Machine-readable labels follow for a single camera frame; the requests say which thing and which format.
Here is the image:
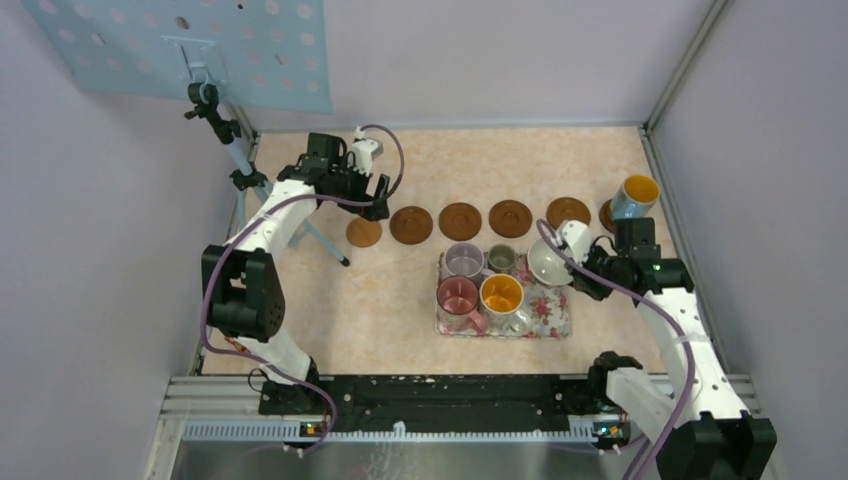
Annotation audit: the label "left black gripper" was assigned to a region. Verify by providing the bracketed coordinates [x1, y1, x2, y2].
[328, 156, 389, 221]

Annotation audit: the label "blue mug yellow inside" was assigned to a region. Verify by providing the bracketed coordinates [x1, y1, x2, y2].
[610, 175, 661, 220]

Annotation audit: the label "light brown small coaster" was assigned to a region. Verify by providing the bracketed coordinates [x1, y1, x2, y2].
[345, 217, 383, 248]

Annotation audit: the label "brown coaster five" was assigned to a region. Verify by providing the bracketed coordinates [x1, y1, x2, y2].
[546, 197, 592, 228]

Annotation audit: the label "white cup red handle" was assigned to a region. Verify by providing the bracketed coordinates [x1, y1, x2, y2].
[526, 239, 573, 287]

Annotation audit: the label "brown coaster one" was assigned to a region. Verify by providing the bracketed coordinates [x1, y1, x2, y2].
[389, 206, 433, 245]

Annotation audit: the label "brown coaster three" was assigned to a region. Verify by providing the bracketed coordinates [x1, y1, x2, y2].
[488, 199, 533, 238]

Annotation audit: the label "brown coaster two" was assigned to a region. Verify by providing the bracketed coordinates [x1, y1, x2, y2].
[438, 202, 482, 241]

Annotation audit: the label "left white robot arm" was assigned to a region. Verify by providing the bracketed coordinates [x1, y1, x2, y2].
[201, 129, 393, 414]

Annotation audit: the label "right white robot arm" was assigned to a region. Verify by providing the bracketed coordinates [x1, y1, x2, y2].
[557, 218, 777, 479]

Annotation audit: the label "brown coaster six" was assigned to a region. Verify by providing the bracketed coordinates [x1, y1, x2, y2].
[599, 199, 616, 233]

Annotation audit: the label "small grey-green cup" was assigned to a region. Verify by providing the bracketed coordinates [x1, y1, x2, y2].
[486, 244, 518, 274]

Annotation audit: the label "floral tray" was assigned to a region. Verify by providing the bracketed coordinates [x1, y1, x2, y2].
[434, 252, 572, 340]

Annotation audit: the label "blue perforated board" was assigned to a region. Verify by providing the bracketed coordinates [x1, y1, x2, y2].
[23, 0, 334, 114]

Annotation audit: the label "blue tripod stand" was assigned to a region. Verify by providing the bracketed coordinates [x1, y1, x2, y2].
[183, 80, 351, 268]

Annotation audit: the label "glass mug orange inside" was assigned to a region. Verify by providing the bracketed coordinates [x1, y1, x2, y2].
[480, 274, 532, 337]

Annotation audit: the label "lilac mug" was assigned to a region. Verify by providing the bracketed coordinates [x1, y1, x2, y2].
[440, 242, 495, 284]

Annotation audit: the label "pink mug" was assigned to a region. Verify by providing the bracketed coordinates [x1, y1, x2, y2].
[436, 275, 488, 335]

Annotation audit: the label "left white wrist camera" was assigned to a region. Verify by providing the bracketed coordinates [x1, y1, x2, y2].
[349, 127, 384, 176]

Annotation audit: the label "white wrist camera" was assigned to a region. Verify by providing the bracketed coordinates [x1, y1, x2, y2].
[349, 127, 384, 176]
[557, 220, 594, 265]

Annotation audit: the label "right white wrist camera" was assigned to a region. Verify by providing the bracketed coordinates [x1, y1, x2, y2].
[557, 220, 594, 265]

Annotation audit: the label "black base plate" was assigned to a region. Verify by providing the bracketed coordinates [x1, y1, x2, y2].
[258, 374, 629, 433]

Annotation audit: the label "aluminium frame rail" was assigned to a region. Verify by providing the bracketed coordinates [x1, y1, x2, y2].
[144, 372, 777, 479]

